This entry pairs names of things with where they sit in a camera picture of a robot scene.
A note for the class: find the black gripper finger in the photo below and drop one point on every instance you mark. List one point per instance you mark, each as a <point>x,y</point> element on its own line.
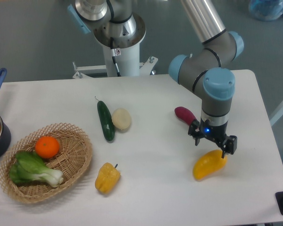
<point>229,145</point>
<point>194,131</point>

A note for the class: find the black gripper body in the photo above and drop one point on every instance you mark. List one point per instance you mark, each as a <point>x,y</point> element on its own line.
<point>216,134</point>

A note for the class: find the yellow mango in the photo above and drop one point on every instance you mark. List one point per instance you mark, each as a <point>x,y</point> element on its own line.
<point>208,164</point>

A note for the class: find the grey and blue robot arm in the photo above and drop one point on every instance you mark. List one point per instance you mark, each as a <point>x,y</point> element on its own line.
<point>120,31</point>

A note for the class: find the purple sweet potato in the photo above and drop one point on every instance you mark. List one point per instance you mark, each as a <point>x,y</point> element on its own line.
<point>187,116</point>

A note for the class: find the pale round potato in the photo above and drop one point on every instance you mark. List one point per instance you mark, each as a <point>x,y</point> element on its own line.
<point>121,119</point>

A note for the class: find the green cucumber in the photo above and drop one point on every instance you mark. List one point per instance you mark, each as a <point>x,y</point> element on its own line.
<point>107,125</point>

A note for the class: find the yellow bell pepper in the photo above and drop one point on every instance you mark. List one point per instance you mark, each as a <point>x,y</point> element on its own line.
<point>107,178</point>

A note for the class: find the woven wicker basket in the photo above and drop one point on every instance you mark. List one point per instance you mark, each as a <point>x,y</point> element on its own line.
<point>73,159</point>

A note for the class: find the blue plastic bag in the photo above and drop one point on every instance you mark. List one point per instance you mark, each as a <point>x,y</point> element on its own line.
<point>266,10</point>

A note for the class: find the orange tangerine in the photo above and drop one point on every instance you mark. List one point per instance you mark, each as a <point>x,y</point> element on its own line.
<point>47,147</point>

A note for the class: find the green bok choy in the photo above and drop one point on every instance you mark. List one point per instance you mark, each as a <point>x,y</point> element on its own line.
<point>30,167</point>

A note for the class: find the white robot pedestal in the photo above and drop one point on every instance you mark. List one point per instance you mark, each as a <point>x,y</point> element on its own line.
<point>119,62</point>

